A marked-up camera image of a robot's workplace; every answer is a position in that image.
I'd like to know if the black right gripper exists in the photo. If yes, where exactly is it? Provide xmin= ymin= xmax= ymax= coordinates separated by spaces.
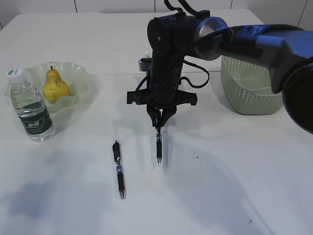
xmin=126 ymin=73 xmax=198 ymax=127

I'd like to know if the black gel pen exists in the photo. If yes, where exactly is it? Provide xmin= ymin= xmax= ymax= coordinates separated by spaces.
xmin=112 ymin=141 xmax=125 ymax=199
xmin=156 ymin=127 xmax=162 ymax=165

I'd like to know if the mint green pen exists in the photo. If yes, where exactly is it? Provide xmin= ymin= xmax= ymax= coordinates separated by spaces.
xmin=145 ymin=51 xmax=150 ymax=59

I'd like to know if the yellow pear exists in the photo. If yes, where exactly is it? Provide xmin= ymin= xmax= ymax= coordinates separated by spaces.
xmin=43 ymin=66 xmax=70 ymax=103

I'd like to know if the clear water bottle green label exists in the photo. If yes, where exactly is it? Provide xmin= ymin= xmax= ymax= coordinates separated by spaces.
xmin=7 ymin=68 xmax=55 ymax=142

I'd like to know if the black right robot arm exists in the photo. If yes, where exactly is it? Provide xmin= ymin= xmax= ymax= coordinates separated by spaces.
xmin=127 ymin=0 xmax=313 ymax=132

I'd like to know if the green plastic woven basket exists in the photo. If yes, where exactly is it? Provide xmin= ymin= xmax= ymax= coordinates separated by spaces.
xmin=221 ymin=56 xmax=283 ymax=116

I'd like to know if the green wavy glass plate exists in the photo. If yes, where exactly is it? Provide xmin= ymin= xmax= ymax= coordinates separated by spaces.
xmin=4 ymin=62 xmax=90 ymax=114

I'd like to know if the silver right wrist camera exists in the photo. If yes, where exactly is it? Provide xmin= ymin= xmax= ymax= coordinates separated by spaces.
xmin=138 ymin=58 xmax=152 ymax=72

